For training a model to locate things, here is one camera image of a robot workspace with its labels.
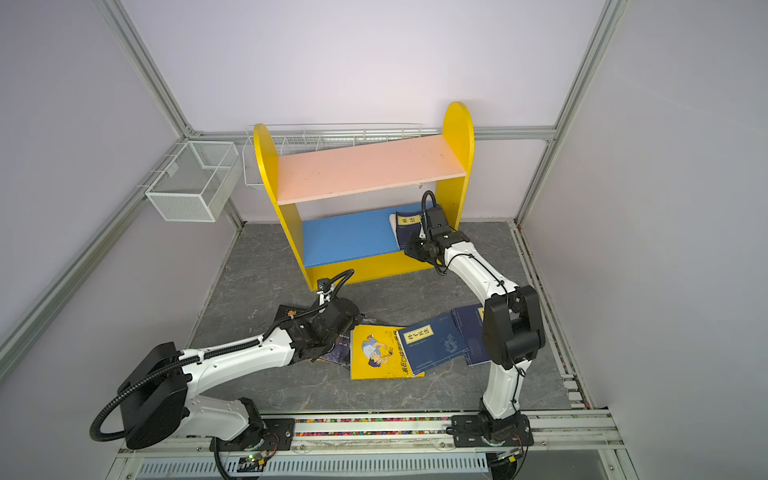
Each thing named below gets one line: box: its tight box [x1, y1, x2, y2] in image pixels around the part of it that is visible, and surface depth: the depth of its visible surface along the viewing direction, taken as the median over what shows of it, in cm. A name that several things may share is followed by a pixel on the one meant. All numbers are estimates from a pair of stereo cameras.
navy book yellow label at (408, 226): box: [396, 211, 422, 251], surface depth 100 cm
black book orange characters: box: [274, 304, 309, 323], surface depth 93 cm
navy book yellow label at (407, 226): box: [396, 211, 422, 251], surface depth 100 cm
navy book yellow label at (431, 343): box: [398, 312, 469, 375], surface depth 88 cm
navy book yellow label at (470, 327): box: [451, 304, 492, 367], surface depth 93 cm
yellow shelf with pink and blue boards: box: [253, 102, 475, 291], surface depth 85 cm
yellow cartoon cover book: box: [350, 324, 426, 380], surface depth 83 cm
